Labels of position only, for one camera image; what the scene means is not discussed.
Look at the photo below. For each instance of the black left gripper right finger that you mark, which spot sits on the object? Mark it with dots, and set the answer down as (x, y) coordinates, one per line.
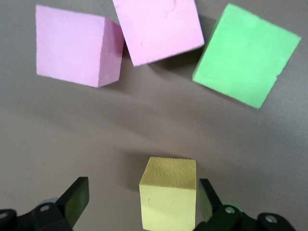
(228, 219)

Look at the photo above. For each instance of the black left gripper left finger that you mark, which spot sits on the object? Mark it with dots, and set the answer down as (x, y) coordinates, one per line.
(48, 216)

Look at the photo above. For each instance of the yellow foam cube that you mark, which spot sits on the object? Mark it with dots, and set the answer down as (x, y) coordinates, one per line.
(168, 192)

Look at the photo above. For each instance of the brown table cover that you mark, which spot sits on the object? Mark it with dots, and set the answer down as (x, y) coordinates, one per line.
(72, 134)

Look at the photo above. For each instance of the green foam cube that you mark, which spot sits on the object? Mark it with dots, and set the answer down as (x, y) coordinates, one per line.
(243, 57)

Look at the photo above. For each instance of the pink foam cube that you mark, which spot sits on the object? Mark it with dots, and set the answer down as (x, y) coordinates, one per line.
(69, 45)
(158, 29)

